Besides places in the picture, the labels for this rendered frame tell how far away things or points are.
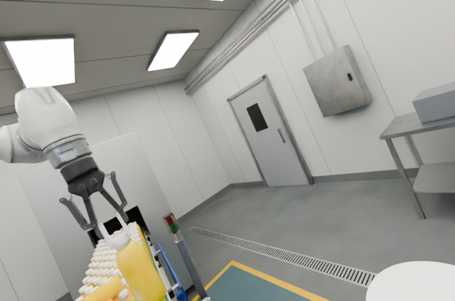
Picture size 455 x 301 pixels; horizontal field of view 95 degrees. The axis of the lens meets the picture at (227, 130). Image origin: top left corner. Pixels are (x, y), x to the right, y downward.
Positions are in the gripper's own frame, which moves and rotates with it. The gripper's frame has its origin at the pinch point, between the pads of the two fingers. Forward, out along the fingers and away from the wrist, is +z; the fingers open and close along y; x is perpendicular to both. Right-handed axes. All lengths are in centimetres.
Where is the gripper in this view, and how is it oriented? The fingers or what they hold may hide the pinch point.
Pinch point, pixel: (115, 230)
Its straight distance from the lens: 67.5
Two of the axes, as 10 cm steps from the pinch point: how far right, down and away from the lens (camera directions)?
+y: 7.6, -4.3, 4.9
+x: -4.5, 2.0, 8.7
